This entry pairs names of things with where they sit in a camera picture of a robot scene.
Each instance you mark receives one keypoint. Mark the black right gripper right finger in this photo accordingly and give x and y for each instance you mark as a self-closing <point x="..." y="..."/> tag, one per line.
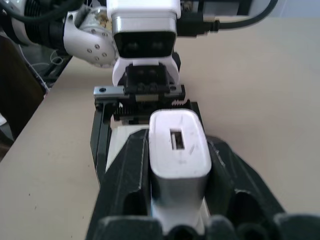
<point x="240" y="175"/>

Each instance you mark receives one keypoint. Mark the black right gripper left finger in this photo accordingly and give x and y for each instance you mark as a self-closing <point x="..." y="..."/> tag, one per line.
<point x="122" y="172"/>

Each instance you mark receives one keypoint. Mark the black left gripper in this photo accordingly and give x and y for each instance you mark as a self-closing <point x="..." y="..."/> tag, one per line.
<point x="147" y="80"/>

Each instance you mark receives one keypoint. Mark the white usb charger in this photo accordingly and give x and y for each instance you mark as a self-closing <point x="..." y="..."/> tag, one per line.
<point x="178" y="150"/>

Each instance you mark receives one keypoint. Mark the dark brown furniture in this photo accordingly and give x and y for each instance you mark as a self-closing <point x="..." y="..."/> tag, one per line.
<point x="17" y="90"/>

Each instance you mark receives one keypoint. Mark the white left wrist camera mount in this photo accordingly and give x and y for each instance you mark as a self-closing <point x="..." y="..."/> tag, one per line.
<point x="143" y="22"/>

